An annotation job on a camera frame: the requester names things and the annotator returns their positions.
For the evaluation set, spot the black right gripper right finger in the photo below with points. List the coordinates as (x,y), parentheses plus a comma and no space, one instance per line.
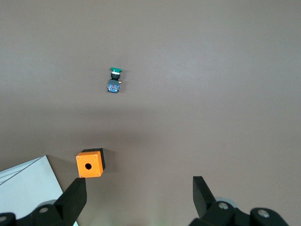
(204,202)

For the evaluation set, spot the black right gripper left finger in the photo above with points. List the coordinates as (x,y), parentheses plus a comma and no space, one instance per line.
(70,202)

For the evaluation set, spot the white drawer cabinet housing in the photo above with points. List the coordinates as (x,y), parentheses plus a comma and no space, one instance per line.
(28,188)

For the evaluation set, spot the green mushroom push button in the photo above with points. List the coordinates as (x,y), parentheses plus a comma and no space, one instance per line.
(114,86)

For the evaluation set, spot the brown table cover mat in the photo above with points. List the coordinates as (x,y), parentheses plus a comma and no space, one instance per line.
(188,94)

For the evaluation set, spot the orange push button enclosure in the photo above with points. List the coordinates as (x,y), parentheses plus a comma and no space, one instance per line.
(90,164)

